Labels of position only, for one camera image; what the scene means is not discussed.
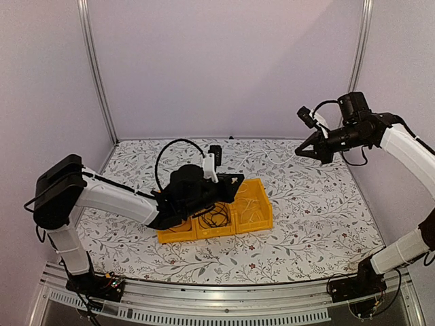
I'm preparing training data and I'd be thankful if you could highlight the front aluminium rail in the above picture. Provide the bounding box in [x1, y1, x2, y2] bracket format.
[29, 263, 429, 325]

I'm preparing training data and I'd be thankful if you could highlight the left aluminium frame post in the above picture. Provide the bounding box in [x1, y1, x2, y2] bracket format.
[77, 0, 119, 145]

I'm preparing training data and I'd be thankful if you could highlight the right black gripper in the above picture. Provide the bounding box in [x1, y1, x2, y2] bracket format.
[296, 124, 370, 164]

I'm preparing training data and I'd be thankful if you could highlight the left yellow plastic bin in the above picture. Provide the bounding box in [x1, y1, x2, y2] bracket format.
[157, 217, 198, 244]

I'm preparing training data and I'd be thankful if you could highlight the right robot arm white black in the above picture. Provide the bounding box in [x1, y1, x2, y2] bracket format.
[295, 92, 434, 221]

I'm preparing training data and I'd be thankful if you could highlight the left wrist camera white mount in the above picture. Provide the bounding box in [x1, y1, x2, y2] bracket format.
[202, 145, 222, 183]

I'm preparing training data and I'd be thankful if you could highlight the floral patterned table mat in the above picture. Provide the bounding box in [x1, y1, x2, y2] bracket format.
[77, 139, 383, 285]

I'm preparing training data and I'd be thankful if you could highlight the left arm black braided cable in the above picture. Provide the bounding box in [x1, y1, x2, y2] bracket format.
[154, 138, 207, 193]

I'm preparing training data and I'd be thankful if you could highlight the right yellow plastic bin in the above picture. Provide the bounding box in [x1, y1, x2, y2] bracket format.
[232, 179, 273, 234]

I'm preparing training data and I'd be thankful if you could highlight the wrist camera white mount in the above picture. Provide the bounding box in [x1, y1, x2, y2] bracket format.
[202, 145, 222, 183]
[297, 106, 330, 139]

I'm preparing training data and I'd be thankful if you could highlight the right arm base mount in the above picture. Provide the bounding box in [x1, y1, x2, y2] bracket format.
[326, 273, 387, 303]

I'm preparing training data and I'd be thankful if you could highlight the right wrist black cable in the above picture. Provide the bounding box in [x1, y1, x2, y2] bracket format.
[311, 99, 370, 167]

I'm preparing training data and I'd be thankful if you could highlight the yellow plastic bin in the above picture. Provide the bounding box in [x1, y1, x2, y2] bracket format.
[232, 179, 273, 234]
[157, 217, 198, 244]
[193, 202, 237, 240]

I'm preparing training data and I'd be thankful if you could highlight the aluminium frame post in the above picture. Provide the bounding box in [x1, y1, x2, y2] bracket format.
[77, 0, 119, 145]
[334, 1, 373, 97]

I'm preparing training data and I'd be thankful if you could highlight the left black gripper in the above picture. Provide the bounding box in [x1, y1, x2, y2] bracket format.
[182, 174, 243, 219]

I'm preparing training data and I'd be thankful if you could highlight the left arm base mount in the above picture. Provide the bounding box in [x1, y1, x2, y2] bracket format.
[66, 272, 126, 302]

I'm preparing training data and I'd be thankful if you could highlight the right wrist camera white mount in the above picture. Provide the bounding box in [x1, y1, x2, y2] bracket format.
[297, 106, 330, 139]

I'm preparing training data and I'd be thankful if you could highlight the middle yellow plastic bin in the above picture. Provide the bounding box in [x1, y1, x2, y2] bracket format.
[193, 202, 237, 240]

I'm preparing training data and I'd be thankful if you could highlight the right aluminium frame post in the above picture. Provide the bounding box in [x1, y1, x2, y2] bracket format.
[334, 1, 373, 97]

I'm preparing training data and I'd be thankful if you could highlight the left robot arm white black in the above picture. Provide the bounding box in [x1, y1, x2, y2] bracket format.
[24, 154, 245, 295]

